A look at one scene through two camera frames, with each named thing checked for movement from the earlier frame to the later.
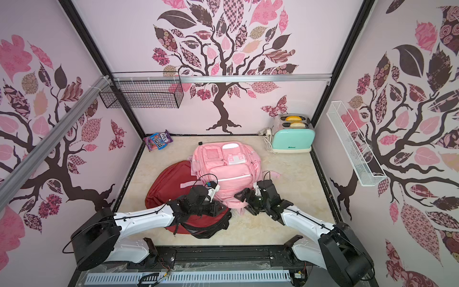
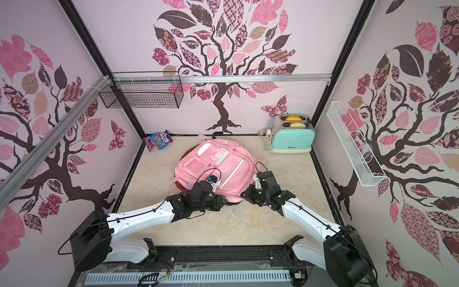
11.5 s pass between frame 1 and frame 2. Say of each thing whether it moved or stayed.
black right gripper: moved
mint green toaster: stayed
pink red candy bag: stayed
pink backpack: moved
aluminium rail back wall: stayed
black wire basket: stayed
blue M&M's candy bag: stayed
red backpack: moved
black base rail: stayed
